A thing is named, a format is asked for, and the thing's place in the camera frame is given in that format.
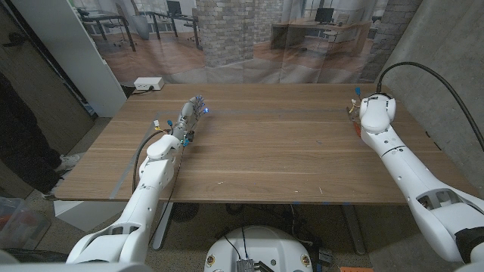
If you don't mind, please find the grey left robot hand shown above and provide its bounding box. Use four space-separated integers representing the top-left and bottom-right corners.
172 94 209 147

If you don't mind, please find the white power box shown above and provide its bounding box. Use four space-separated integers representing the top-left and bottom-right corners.
133 76 165 91

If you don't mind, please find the printed office backdrop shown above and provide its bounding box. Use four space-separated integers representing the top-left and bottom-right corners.
70 0 424 85

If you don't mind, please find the black round fan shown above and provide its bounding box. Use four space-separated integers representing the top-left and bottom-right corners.
169 202 200 223

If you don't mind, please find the white table leg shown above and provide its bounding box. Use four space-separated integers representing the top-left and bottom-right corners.
152 202 175 252
340 203 367 256

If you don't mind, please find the white upright panel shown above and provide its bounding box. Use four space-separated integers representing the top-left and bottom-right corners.
11 0 128 118

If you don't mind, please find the white box under table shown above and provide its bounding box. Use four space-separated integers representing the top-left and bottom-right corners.
52 199 132 233

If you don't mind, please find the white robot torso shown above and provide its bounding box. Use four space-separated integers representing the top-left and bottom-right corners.
203 225 314 272

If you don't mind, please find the person in dark clothes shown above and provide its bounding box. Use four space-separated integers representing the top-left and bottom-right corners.
0 77 82 201

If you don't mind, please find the clear plastic storage bin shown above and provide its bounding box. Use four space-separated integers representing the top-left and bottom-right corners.
0 196 52 250

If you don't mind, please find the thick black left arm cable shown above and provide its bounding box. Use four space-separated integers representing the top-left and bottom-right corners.
132 130 169 193

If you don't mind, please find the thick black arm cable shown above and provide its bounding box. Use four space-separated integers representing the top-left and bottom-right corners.
132 130 169 193
376 61 484 152

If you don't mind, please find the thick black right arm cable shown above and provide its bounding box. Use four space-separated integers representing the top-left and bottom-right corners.
376 61 484 152

